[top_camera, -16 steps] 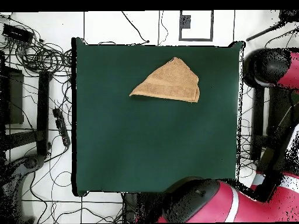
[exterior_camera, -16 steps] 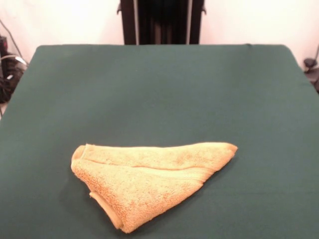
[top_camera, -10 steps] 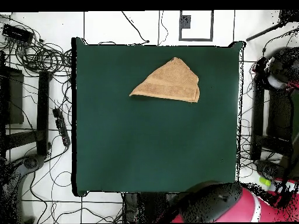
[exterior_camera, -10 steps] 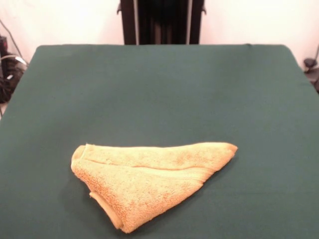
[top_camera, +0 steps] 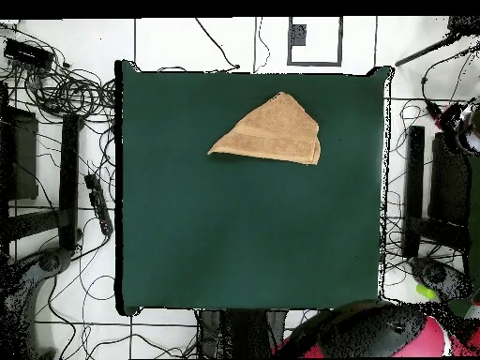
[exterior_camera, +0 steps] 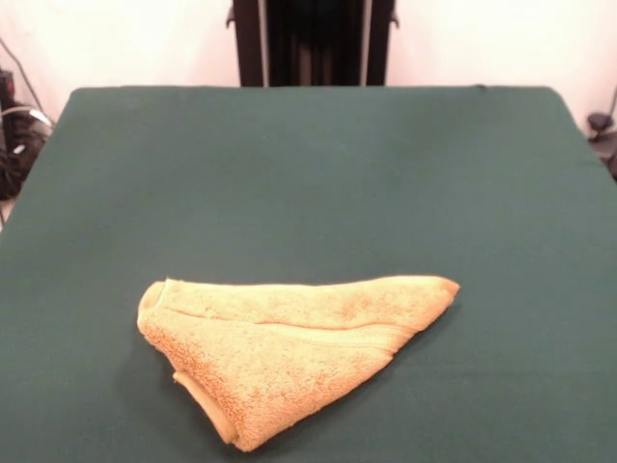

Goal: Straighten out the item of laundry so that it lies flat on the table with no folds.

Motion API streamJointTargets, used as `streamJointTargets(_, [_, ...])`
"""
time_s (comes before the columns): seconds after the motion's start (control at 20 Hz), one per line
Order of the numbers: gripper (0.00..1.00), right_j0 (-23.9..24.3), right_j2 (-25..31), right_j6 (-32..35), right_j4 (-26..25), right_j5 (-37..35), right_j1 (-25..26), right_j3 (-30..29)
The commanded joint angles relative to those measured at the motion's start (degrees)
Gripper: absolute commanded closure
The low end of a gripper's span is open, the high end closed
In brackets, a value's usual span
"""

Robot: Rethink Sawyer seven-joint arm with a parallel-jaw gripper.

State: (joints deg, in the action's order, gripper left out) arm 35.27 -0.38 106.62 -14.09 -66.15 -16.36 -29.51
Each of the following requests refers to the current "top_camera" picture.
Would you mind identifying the orange terry towel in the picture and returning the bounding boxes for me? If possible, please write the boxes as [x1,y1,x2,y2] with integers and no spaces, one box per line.
[206,90,323,166]

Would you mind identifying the black flat panel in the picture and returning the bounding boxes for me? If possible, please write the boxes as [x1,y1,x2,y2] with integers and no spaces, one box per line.
[428,132,473,227]
[0,106,39,202]

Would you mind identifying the dark green table cloth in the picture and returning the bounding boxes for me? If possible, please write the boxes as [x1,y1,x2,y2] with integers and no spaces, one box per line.
[115,59,393,316]

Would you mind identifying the black power strip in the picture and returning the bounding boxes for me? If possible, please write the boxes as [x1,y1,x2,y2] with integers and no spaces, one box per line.
[83,172,114,237]

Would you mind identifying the dark grey square patch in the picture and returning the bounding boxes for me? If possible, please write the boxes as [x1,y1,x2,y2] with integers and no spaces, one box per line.
[289,22,308,47]

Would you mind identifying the yellow-green small object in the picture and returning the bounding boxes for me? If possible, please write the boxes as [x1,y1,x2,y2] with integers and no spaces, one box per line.
[414,282,439,301]

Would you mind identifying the black power adapter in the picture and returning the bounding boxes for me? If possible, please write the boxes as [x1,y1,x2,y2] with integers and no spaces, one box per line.
[424,99,444,120]

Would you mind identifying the dark green fabric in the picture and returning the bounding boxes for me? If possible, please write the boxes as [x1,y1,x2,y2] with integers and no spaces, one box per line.
[447,149,480,319]

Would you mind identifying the black electronics box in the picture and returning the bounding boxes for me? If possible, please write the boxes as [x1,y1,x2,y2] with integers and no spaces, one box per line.
[2,37,56,73]

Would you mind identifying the black tripod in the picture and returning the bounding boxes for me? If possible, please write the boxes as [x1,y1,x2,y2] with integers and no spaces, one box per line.
[394,15,480,68]

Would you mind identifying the thin black cable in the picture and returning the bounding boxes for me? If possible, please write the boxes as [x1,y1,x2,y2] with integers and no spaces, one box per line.
[193,16,242,72]

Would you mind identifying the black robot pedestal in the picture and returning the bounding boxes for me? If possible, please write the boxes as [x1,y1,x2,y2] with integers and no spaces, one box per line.
[196,308,288,359]

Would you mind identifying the grey square floor frame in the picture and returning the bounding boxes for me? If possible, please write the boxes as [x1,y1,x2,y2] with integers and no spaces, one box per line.
[286,16,344,68]

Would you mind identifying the black metal frame bar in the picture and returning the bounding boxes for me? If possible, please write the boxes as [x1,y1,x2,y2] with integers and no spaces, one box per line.
[401,125,426,259]
[7,112,83,253]

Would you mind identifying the tangled black cables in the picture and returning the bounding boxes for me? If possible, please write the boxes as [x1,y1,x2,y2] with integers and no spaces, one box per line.
[0,22,117,121]

